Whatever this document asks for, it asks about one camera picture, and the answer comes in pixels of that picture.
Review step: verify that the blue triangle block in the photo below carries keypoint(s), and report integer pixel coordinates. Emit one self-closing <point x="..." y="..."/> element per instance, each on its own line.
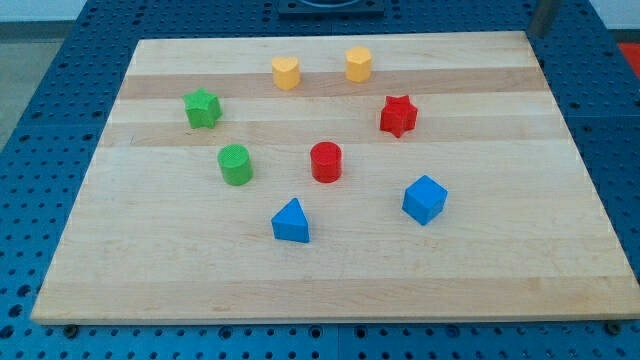
<point x="290" y="223"/>

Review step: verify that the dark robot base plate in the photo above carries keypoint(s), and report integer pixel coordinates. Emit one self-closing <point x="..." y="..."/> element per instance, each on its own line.
<point x="299" y="8"/>

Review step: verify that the yellow heart block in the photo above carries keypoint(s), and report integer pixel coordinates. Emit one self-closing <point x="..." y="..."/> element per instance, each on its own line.
<point x="286" y="72"/>

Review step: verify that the wooden board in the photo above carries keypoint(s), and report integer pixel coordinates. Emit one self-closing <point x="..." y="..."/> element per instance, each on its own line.
<point x="156" y="236"/>

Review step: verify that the red cylinder block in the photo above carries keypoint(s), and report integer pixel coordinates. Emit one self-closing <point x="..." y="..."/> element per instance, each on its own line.
<point x="326" y="162"/>

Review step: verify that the grey metal pole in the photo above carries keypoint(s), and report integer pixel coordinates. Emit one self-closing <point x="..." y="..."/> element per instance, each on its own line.
<point x="543" y="17"/>

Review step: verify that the green star block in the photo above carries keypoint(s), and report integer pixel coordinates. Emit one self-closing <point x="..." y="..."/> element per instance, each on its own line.
<point x="202" y="108"/>

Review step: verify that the green cylinder block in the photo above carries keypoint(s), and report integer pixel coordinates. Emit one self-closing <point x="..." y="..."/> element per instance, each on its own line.
<point x="235" y="164"/>

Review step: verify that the blue cube block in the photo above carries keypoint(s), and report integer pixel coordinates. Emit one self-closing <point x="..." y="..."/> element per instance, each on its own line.
<point x="424" y="200"/>

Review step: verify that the yellow hexagon block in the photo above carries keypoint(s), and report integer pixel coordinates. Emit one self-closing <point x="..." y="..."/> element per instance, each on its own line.
<point x="358" y="64"/>

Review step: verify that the red star block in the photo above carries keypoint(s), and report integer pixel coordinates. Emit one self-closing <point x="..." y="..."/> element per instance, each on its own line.
<point x="398" y="115"/>

